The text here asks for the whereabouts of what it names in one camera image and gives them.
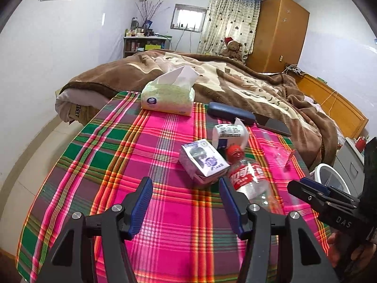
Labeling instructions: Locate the clear plastic bottle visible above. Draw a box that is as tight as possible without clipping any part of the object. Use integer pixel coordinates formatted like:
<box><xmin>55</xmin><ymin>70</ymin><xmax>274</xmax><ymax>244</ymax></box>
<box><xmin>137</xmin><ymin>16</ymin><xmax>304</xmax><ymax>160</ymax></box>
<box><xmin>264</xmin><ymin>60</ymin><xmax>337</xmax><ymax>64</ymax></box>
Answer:
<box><xmin>226</xmin><ymin>144</ymin><xmax>283</xmax><ymax>214</ymax></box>

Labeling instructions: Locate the purple milk carton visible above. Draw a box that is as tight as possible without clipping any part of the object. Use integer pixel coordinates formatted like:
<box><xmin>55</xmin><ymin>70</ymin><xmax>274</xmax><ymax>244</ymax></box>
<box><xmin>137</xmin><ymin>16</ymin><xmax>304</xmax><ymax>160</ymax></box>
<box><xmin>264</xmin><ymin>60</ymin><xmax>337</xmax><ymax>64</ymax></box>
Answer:
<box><xmin>179</xmin><ymin>139</ymin><xmax>230</xmax><ymax>187</ymax></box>

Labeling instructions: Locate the white trash bin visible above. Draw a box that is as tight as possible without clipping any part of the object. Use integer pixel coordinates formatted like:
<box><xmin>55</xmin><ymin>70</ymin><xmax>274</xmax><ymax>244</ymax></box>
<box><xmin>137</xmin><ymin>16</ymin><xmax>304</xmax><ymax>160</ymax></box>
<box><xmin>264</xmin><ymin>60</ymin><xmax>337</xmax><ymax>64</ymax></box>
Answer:
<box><xmin>310</xmin><ymin>163</ymin><xmax>351</xmax><ymax>194</ymax></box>

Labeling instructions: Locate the person's right hand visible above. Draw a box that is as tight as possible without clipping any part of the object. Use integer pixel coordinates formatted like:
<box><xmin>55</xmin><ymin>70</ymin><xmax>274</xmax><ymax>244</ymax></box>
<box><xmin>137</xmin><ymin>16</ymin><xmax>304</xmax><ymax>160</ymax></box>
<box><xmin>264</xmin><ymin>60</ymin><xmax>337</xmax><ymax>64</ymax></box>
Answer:
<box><xmin>327</xmin><ymin>232</ymin><xmax>375</xmax><ymax>270</ymax></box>

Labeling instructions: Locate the grey bedside drawer cabinet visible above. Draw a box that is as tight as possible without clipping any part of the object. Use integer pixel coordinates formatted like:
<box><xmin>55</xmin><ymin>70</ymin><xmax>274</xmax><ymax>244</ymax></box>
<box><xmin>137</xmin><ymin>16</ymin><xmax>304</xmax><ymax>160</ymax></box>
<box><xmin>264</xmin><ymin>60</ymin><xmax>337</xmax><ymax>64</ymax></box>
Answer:
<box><xmin>333</xmin><ymin>137</ymin><xmax>365</xmax><ymax>197</ymax></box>

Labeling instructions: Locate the red mug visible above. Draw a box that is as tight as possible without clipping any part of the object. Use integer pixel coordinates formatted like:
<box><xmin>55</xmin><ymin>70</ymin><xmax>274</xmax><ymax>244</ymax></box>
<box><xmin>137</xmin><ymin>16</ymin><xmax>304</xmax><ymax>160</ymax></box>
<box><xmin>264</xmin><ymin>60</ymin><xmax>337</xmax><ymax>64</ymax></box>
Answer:
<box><xmin>355</xmin><ymin>136</ymin><xmax>367</xmax><ymax>153</ymax></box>

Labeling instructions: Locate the pink plaid tablecloth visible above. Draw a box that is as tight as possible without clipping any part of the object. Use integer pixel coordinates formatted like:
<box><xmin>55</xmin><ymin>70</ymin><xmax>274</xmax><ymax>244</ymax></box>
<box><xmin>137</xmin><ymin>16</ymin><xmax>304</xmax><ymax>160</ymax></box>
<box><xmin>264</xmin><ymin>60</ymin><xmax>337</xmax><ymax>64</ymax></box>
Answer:
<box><xmin>15</xmin><ymin>90</ymin><xmax>332</xmax><ymax>283</ymax></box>

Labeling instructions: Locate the black tablet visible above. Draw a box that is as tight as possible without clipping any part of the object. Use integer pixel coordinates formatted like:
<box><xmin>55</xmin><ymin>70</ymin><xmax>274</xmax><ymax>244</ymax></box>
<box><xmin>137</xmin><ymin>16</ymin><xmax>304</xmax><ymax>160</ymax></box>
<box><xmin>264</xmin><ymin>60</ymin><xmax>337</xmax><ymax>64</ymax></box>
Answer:
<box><xmin>254</xmin><ymin>113</ymin><xmax>291</xmax><ymax>137</ymax></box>

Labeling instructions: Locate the wooden headboard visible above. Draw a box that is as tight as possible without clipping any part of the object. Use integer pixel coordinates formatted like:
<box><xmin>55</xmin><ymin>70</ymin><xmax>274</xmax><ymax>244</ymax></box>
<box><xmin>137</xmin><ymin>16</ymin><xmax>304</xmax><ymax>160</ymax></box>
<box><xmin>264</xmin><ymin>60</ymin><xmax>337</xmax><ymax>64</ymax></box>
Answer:
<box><xmin>289</xmin><ymin>72</ymin><xmax>369</xmax><ymax>139</ymax></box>

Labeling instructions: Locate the dark blue glasses case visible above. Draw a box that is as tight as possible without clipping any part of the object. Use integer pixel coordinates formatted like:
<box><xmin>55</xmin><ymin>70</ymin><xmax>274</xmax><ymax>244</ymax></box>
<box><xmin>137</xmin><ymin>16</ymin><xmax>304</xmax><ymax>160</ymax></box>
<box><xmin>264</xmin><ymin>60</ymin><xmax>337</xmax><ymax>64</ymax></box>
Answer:
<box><xmin>207</xmin><ymin>102</ymin><xmax>256</xmax><ymax>126</ymax></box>

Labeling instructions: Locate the tissue pack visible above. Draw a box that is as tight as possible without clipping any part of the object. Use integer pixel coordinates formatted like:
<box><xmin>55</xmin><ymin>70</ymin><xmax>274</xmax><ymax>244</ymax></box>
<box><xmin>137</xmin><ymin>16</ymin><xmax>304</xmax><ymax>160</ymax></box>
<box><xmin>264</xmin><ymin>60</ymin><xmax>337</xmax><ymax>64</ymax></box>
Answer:
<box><xmin>141</xmin><ymin>66</ymin><xmax>199</xmax><ymax>116</ymax></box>

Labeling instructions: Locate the brown patterned blanket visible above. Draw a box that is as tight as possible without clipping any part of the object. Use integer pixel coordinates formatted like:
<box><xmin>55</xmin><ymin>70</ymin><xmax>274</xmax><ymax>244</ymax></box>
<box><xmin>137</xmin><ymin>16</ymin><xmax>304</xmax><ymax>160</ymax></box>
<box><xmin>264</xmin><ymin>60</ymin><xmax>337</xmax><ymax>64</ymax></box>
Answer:
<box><xmin>60</xmin><ymin>49</ymin><xmax>338</xmax><ymax>170</ymax></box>

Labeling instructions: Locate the teddy bear santa hat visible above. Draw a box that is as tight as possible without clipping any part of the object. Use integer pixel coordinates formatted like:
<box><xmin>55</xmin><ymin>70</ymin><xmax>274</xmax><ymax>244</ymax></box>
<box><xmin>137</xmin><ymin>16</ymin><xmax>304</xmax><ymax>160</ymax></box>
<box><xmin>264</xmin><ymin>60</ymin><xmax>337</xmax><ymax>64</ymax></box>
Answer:
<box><xmin>221</xmin><ymin>37</ymin><xmax>243</xmax><ymax>61</ymax></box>

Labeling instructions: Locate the wooden wardrobe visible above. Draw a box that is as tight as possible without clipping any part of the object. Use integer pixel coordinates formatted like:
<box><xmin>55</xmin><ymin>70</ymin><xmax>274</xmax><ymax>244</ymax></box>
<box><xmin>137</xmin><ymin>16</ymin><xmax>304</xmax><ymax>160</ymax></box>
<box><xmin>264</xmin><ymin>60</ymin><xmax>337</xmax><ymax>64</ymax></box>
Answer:
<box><xmin>245</xmin><ymin>0</ymin><xmax>310</xmax><ymax>73</ymax></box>

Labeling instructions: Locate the shelf with items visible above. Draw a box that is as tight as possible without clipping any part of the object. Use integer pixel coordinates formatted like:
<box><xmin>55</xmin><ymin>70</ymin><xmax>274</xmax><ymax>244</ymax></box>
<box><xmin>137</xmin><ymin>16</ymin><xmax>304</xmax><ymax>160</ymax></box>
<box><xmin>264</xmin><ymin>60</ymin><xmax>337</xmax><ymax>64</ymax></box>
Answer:
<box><xmin>123</xmin><ymin>17</ymin><xmax>172</xmax><ymax>58</ymax></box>

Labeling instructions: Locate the window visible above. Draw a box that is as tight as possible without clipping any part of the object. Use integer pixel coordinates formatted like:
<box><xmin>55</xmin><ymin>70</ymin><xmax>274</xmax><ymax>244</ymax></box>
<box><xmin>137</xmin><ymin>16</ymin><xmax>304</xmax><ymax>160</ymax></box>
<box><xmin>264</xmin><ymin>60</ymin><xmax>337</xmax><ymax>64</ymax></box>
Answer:
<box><xmin>170</xmin><ymin>4</ymin><xmax>207</xmax><ymax>33</ymax></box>

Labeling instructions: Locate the patterned curtain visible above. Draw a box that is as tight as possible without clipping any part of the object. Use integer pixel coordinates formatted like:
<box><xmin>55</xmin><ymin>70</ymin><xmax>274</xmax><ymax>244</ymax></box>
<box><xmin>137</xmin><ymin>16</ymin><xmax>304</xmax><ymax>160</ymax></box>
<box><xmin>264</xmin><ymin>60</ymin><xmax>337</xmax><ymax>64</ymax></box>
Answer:
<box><xmin>197</xmin><ymin>0</ymin><xmax>263</xmax><ymax>57</ymax></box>

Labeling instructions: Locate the dried branches vase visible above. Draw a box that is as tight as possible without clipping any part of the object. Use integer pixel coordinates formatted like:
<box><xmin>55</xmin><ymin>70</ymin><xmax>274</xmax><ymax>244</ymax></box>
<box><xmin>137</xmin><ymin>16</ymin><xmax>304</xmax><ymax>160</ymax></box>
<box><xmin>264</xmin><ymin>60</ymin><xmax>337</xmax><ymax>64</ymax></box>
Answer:
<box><xmin>136</xmin><ymin>0</ymin><xmax>163</xmax><ymax>31</ymax></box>

